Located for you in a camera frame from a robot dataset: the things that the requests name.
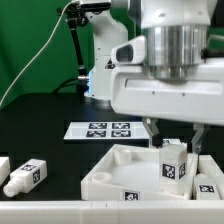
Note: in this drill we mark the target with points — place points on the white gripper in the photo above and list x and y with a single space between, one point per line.
198 99

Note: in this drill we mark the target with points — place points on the white marker base plate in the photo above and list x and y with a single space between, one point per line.
105 131

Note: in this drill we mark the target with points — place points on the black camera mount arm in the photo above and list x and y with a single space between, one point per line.
76 17

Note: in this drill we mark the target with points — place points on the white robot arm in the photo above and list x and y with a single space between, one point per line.
168 71

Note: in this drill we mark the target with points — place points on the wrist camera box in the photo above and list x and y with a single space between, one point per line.
132 52

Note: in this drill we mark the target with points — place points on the white U-shaped fixture wall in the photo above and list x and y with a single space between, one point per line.
57 200

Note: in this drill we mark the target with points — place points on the white square tabletop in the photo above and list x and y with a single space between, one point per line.
131 173

